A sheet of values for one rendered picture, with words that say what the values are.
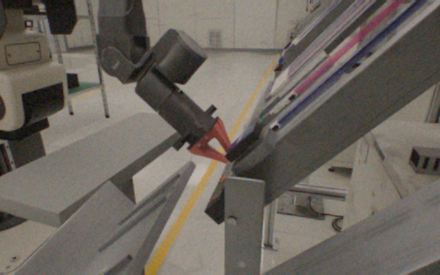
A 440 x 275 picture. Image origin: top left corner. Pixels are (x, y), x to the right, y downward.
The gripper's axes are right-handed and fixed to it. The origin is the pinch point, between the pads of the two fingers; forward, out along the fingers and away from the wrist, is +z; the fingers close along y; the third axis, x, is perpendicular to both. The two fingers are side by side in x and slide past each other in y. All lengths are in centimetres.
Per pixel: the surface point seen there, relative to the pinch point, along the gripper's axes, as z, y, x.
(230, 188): -0.3, -14.6, -4.4
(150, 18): -342, 873, 277
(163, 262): 20, 41, 77
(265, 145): -1.1, -13.2, -11.1
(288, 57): 2, 130, -6
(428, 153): 31.6, 21.8, -22.4
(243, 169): -0.7, -13.2, -6.8
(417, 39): 1.5, -10.3, -28.9
